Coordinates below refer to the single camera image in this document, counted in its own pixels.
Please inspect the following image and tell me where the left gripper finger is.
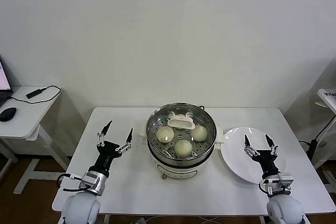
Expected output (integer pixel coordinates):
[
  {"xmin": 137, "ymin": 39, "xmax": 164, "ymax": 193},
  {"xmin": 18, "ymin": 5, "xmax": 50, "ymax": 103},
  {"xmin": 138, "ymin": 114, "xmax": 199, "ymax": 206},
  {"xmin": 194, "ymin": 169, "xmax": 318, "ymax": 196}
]
[
  {"xmin": 117, "ymin": 128, "xmax": 134, "ymax": 154},
  {"xmin": 96, "ymin": 121, "xmax": 113, "ymax": 147}
]

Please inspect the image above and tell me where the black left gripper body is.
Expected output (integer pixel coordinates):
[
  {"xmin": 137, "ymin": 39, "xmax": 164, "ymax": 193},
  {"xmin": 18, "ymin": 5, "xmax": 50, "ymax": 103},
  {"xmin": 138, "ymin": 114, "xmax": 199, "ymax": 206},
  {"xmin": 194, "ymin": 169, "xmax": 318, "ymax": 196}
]
[{"xmin": 88, "ymin": 141, "xmax": 124, "ymax": 176}]

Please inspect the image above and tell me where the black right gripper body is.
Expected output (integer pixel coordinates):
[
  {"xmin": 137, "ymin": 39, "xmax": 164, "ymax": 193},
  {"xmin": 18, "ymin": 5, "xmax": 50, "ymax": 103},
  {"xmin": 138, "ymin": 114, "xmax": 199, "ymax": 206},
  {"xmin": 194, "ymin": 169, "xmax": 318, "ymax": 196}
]
[{"xmin": 253, "ymin": 150, "xmax": 280, "ymax": 180}]

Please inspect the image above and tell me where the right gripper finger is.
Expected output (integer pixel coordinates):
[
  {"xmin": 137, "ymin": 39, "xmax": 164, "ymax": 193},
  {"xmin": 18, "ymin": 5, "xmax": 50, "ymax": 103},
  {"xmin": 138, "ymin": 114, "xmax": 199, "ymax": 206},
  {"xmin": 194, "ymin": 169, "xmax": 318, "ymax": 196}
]
[
  {"xmin": 243, "ymin": 134, "xmax": 259, "ymax": 158},
  {"xmin": 264, "ymin": 134, "xmax": 278, "ymax": 156}
]

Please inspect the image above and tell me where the white steamed baozi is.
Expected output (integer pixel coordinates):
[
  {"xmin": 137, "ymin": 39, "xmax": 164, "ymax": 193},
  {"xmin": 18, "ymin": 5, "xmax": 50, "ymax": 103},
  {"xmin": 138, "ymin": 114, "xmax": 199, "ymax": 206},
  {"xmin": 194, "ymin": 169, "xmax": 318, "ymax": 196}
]
[
  {"xmin": 191, "ymin": 125, "xmax": 208, "ymax": 142},
  {"xmin": 174, "ymin": 140, "xmax": 194, "ymax": 158},
  {"xmin": 156, "ymin": 126, "xmax": 174, "ymax": 144}
]

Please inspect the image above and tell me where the glass lid with white handle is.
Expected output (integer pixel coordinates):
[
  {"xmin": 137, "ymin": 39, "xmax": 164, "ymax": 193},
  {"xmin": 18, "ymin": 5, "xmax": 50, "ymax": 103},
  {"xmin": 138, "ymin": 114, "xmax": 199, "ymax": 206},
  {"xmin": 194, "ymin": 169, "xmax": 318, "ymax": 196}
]
[{"xmin": 146, "ymin": 102, "xmax": 218, "ymax": 159}]

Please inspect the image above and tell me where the perforated stainless steel steamer basket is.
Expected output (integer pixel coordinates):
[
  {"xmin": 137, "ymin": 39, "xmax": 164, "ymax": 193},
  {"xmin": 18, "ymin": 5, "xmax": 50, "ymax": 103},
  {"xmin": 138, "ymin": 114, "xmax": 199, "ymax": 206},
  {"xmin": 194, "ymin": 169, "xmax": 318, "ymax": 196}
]
[{"xmin": 146, "ymin": 102, "xmax": 218, "ymax": 168}]

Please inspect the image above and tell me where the white oval plate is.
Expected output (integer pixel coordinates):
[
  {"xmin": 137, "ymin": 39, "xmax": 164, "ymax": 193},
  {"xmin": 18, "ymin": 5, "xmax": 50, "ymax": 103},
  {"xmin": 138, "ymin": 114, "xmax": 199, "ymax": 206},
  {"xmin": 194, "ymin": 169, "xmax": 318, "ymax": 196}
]
[{"xmin": 220, "ymin": 126, "xmax": 288, "ymax": 185}]

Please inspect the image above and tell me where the white electric cooker pot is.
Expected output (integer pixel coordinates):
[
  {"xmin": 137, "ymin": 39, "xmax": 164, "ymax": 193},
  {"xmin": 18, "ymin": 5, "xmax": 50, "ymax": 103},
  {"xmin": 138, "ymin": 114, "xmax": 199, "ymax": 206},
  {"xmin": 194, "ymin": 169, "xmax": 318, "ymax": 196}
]
[{"xmin": 138, "ymin": 124, "xmax": 226, "ymax": 182}]

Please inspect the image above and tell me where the white stand with label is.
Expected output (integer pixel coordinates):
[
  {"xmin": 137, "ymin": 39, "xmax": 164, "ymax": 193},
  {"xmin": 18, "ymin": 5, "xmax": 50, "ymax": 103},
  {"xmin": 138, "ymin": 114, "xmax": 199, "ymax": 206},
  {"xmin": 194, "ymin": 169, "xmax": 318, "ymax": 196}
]
[{"xmin": 313, "ymin": 88, "xmax": 336, "ymax": 172}]

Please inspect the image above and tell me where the white side table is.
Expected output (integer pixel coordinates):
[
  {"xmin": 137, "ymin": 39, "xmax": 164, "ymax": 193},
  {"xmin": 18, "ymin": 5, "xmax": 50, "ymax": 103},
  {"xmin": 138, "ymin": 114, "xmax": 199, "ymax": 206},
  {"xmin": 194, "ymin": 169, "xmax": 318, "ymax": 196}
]
[{"xmin": 0, "ymin": 85, "xmax": 71, "ymax": 196}]

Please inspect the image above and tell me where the black adapter box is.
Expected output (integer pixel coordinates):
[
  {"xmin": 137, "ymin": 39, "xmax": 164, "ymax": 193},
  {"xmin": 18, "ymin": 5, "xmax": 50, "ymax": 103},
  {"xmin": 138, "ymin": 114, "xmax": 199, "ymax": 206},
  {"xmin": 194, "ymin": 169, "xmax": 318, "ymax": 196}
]
[{"xmin": 25, "ymin": 89, "xmax": 44, "ymax": 99}]

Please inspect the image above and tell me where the black computer mouse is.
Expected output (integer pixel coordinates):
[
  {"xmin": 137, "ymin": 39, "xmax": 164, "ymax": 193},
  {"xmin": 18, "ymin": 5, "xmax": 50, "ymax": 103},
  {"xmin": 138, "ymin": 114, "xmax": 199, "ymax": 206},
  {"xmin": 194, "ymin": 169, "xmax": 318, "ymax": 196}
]
[{"xmin": 0, "ymin": 106, "xmax": 17, "ymax": 122}]

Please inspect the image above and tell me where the black laptop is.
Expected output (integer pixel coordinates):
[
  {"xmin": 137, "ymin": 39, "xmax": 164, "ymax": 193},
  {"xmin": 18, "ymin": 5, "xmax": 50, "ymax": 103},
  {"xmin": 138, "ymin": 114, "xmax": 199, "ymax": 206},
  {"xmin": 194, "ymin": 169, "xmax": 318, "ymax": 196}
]
[{"xmin": 0, "ymin": 55, "xmax": 14, "ymax": 108}]

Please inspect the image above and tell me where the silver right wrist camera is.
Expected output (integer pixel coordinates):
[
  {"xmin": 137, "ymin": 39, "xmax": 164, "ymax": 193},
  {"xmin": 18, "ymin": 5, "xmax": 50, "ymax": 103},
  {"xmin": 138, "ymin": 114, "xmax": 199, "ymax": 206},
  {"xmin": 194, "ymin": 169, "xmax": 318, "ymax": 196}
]
[{"xmin": 277, "ymin": 173, "xmax": 293, "ymax": 189}]

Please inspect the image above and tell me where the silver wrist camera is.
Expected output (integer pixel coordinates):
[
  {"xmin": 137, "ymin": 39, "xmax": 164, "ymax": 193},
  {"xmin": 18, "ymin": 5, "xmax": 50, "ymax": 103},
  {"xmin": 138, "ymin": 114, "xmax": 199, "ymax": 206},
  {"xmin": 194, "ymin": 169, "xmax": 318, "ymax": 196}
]
[
  {"xmin": 277, "ymin": 173, "xmax": 293, "ymax": 189},
  {"xmin": 79, "ymin": 173, "xmax": 98, "ymax": 191}
]

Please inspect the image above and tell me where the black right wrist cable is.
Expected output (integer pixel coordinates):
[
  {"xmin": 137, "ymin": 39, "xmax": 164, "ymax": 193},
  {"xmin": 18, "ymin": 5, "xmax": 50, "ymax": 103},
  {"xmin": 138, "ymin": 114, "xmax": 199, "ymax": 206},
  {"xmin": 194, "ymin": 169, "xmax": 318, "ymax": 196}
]
[{"xmin": 258, "ymin": 180, "xmax": 272, "ymax": 196}]

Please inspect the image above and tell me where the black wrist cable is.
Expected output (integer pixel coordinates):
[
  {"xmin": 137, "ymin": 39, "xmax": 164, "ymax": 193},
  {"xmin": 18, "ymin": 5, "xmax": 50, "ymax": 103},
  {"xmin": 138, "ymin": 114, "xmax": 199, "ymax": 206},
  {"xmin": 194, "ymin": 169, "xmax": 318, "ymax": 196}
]
[
  {"xmin": 57, "ymin": 173, "xmax": 85, "ymax": 192},
  {"xmin": 258, "ymin": 180, "xmax": 272, "ymax": 196}
]

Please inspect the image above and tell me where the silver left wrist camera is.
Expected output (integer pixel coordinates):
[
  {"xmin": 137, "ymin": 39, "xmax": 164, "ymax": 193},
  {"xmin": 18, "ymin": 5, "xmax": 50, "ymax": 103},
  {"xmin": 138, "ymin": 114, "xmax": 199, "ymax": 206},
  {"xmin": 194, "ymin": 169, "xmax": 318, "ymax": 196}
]
[{"xmin": 79, "ymin": 173, "xmax": 98, "ymax": 191}]

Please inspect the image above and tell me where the black floor cable with plug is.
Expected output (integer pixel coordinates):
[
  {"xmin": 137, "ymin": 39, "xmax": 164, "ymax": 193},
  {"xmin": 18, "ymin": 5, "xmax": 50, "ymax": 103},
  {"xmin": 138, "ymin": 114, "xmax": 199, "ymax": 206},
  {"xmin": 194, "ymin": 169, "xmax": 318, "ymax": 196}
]
[{"xmin": 299, "ymin": 123, "xmax": 336, "ymax": 162}]

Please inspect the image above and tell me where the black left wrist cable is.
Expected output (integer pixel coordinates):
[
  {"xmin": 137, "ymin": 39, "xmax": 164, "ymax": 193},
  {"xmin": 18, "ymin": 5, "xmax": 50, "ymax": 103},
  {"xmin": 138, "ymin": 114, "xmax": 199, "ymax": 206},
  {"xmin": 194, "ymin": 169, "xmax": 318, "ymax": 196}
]
[{"xmin": 57, "ymin": 173, "xmax": 85, "ymax": 192}]

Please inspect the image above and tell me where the thin black adapter cable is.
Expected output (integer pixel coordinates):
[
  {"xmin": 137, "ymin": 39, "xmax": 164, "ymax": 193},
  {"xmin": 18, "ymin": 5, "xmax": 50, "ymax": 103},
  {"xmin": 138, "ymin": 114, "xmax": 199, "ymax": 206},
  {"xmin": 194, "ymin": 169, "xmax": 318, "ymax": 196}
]
[{"xmin": 7, "ymin": 84, "xmax": 62, "ymax": 103}]

